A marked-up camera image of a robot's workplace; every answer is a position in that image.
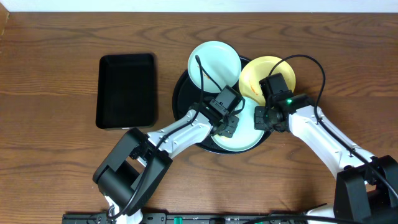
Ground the black round tray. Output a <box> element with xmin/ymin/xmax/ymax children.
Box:
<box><xmin>172</xmin><ymin>70</ymin><xmax>271</xmax><ymax>154</ymax></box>

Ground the yellow plate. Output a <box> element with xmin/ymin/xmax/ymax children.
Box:
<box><xmin>239</xmin><ymin>56</ymin><xmax>296</xmax><ymax>106</ymax></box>

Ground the light blue plate bottom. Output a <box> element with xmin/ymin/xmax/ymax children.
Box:
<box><xmin>211</xmin><ymin>96</ymin><xmax>264</xmax><ymax>152</ymax></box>

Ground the light blue plate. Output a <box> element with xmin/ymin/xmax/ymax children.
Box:
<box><xmin>211</xmin><ymin>96</ymin><xmax>264</xmax><ymax>152</ymax></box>
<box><xmin>187</xmin><ymin>41</ymin><xmax>242</xmax><ymax>93</ymax></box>

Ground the light blue plate top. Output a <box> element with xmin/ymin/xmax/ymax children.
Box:
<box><xmin>187</xmin><ymin>41</ymin><xmax>242</xmax><ymax>93</ymax></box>

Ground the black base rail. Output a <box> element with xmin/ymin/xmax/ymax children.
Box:
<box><xmin>62</xmin><ymin>212</ymin><xmax>312</xmax><ymax>224</ymax></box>

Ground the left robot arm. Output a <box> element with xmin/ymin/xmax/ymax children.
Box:
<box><xmin>93</xmin><ymin>100</ymin><xmax>245</xmax><ymax>223</ymax></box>

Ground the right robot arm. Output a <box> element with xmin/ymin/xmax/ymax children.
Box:
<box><xmin>254</xmin><ymin>92</ymin><xmax>397</xmax><ymax>223</ymax></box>

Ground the black rectangular tray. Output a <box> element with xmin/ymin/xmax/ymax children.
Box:
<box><xmin>95</xmin><ymin>53</ymin><xmax>157</xmax><ymax>129</ymax></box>

